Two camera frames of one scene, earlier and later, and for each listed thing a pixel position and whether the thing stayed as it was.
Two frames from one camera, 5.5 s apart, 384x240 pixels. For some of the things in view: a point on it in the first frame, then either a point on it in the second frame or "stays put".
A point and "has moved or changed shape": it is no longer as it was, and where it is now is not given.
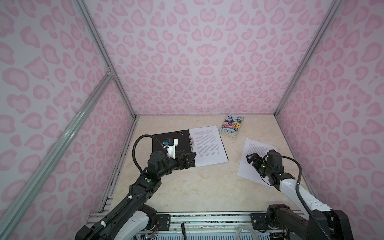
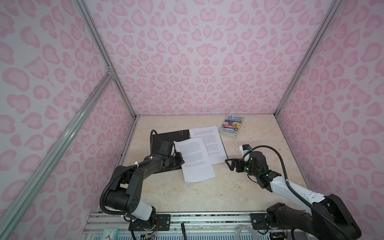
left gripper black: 186,164 to 180,159
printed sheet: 246,170 has moved or changed shape
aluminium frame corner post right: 333,9 stays put
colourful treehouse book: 231,125 stays put
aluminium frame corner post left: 89,22 stays put
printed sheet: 208,146 stays put
